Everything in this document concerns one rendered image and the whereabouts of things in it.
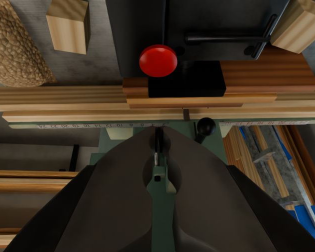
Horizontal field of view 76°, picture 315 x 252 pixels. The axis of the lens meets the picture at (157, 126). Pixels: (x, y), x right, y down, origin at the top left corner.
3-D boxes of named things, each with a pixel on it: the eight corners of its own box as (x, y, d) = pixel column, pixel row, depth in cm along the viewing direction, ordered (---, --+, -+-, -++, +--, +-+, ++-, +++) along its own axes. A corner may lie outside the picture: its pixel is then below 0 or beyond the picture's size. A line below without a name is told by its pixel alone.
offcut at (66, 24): (91, 34, 27) (86, 55, 25) (61, 29, 26) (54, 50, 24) (88, 1, 23) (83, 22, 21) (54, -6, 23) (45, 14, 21)
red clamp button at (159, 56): (178, 41, 15) (179, 50, 15) (175, 71, 18) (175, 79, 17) (138, 41, 15) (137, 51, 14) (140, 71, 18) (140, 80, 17)
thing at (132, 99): (266, 69, 33) (277, 96, 31) (262, 76, 35) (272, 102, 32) (128, 71, 33) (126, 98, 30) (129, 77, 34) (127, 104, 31)
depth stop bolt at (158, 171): (164, 127, 38) (166, 179, 33) (163, 132, 40) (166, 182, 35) (153, 128, 38) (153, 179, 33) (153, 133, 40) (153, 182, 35)
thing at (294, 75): (297, 44, 29) (320, 85, 25) (292, 51, 30) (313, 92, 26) (125, 45, 29) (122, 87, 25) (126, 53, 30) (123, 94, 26)
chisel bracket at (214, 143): (217, 110, 28) (230, 168, 24) (198, 150, 40) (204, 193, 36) (164, 110, 28) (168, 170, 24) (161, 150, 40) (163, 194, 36)
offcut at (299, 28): (291, -9, 23) (304, 10, 21) (320, 3, 24) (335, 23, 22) (262, 26, 27) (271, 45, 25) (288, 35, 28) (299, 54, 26)
